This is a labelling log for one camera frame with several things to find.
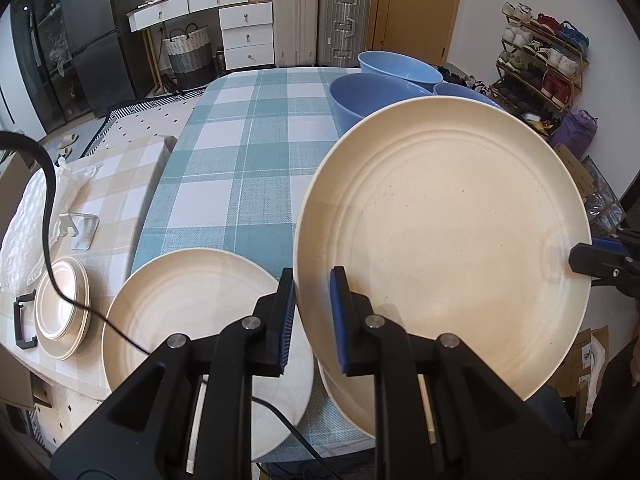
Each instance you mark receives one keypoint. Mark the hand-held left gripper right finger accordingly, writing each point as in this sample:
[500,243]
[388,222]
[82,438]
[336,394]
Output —
[340,320]

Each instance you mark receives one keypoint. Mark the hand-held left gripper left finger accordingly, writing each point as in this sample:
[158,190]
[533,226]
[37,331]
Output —
[285,320]

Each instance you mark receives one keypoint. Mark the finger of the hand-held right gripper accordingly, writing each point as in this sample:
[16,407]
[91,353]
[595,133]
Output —
[625,237]
[595,260]

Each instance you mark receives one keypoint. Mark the large cream plate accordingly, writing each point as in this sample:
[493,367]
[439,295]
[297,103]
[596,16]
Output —
[450,235]
[345,405]
[190,300]

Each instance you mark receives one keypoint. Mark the blue bowl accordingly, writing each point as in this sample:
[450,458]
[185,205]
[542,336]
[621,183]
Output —
[360,100]
[465,91]
[400,67]

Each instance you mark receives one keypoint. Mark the stack of small beige plates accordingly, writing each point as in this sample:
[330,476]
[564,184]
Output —
[82,320]

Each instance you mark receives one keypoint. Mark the brown cardboard box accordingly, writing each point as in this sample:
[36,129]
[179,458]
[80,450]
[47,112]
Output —
[575,170]

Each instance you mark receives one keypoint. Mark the flattened cardboard box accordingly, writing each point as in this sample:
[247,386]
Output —
[580,360]

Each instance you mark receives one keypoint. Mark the purple bag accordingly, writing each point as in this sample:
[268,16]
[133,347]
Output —
[575,132]

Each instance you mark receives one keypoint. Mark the teal plaid tablecloth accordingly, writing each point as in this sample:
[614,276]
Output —
[240,160]

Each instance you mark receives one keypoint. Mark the rows of shoes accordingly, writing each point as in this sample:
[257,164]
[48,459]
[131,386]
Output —
[555,85]

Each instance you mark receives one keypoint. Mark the metal shoe rack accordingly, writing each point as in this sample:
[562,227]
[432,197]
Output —
[500,67]

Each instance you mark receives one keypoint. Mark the beige plaid cloth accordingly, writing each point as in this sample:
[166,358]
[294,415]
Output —
[115,185]

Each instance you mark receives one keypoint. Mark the metal stand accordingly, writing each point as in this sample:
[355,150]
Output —
[85,232]

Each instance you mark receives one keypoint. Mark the pile of assorted sneakers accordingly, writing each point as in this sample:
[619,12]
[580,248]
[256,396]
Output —
[460,79]

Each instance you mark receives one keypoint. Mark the small cream plate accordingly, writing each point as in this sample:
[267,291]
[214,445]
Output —
[55,305]

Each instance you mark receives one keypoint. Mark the black and white rug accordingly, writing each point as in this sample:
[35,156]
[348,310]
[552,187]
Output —
[145,120]

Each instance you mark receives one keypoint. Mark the black phone clamp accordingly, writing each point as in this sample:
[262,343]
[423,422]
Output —
[20,320]

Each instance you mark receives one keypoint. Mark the white plastic bag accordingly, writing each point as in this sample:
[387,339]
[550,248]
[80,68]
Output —
[25,220]

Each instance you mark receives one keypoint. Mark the cream slipper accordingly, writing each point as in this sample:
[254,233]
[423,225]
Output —
[67,141]

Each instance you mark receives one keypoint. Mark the woven laundry basket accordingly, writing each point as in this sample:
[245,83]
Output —
[187,55]

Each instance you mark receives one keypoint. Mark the white desk with drawers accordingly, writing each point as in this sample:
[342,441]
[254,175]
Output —
[245,35]

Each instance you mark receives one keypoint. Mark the silver suitcase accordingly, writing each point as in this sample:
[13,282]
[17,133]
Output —
[345,20]

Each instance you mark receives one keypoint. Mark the white suitcase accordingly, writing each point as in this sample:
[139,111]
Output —
[295,20]

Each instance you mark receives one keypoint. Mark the wooden door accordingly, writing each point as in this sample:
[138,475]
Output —
[415,5]

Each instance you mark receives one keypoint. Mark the black refrigerator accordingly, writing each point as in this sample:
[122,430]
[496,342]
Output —
[100,35]

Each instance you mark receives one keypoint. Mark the dark glass cabinet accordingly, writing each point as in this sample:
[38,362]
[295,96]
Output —
[40,60]

